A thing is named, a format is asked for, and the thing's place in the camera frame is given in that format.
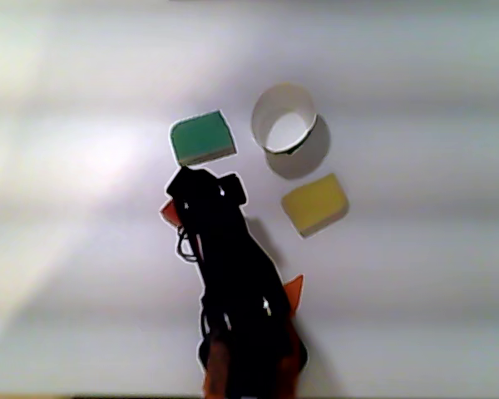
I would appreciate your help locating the white cup with green tape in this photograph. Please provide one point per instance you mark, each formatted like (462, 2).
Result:
(274, 104)

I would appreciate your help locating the yellow and white sponge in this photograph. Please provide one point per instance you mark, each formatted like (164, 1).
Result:
(314, 203)

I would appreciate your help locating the red and white sponge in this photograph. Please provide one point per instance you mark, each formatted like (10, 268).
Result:
(169, 213)

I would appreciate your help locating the green and white sponge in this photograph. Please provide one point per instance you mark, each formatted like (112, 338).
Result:
(199, 135)

